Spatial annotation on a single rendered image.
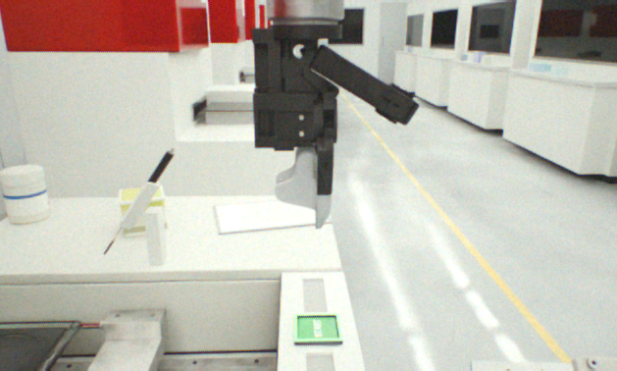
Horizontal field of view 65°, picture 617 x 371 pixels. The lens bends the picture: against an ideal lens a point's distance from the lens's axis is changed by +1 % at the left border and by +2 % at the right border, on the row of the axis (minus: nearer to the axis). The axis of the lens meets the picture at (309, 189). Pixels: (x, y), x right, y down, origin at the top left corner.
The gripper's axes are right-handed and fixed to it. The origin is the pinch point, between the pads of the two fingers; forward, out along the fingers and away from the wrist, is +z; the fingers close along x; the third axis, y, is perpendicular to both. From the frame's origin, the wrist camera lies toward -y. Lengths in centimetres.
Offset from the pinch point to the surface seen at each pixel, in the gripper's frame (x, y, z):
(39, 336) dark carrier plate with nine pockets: -9.2, 38.7, 20.7
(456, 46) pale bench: -797, -278, 2
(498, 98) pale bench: -582, -269, 63
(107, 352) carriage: -7.8, 29.3, 22.6
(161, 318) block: -11.6, 22.7, 19.9
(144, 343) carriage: -9.8, 24.8, 22.7
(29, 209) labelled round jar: -35, 52, 11
